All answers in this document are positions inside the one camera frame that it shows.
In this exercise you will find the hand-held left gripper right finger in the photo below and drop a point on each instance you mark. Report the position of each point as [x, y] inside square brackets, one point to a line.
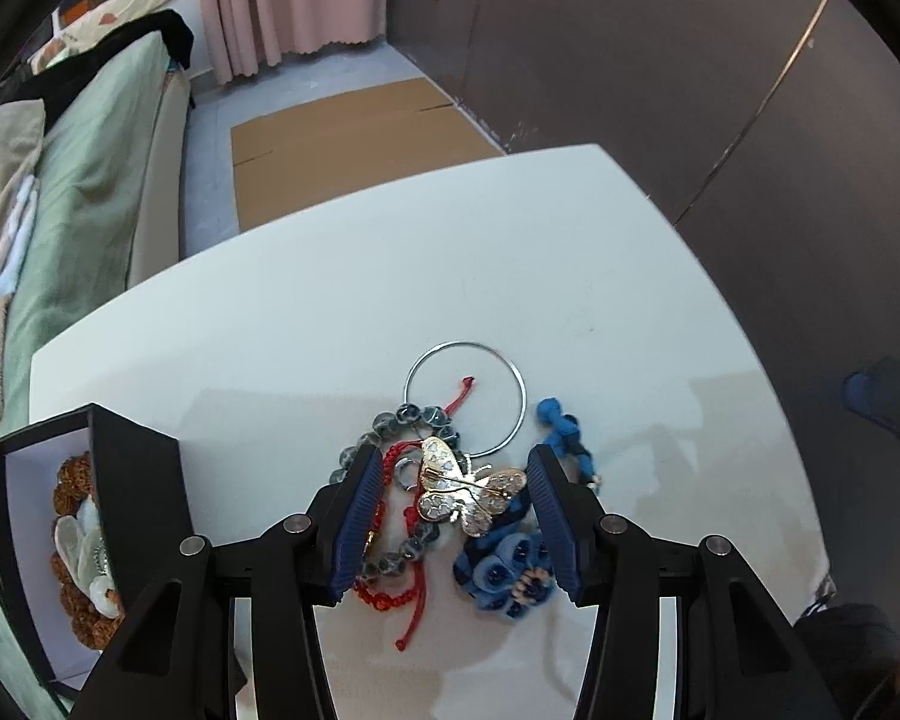
[555, 529]

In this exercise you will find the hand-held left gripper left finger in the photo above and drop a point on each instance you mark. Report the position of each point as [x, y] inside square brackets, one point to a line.
[356, 521]

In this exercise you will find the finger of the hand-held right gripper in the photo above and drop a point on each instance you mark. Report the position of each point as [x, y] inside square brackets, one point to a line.
[866, 392]

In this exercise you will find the gold butterfly brooch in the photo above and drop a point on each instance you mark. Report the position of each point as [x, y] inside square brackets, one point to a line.
[441, 459]

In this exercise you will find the black jewelry box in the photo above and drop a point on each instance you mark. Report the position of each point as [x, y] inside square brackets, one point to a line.
[144, 481]

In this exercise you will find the silver metal bangle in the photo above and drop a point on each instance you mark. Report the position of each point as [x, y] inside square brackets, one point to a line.
[461, 344]

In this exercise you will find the black bag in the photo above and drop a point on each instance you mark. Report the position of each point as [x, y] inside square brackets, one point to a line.
[851, 660]

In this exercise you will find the flat brown cardboard sheet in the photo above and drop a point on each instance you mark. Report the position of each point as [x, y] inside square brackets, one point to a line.
[345, 150]

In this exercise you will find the green sofa with blankets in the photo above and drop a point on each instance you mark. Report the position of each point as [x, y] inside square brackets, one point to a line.
[97, 180]

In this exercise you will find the beige plush blanket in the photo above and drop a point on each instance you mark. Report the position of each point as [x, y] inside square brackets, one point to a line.
[0, 187]

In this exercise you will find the black garment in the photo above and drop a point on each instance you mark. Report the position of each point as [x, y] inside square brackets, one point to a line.
[146, 26]

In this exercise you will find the floral quilt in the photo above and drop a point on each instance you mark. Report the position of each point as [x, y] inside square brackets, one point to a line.
[112, 4]

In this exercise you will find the cream bed frame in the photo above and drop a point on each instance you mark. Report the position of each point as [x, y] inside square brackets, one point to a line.
[161, 187]

